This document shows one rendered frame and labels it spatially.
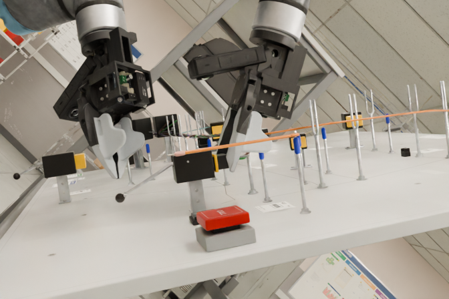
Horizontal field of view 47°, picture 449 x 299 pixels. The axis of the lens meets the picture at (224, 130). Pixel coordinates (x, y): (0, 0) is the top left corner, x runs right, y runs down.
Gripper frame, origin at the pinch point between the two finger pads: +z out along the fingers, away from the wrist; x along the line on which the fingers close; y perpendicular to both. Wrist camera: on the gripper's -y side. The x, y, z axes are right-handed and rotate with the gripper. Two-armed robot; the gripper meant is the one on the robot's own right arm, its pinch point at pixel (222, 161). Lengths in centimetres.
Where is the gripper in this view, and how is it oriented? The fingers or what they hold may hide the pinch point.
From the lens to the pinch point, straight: 76.5
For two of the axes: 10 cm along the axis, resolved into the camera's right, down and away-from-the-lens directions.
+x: -2.0, -0.2, 9.8
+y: 9.4, 2.9, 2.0
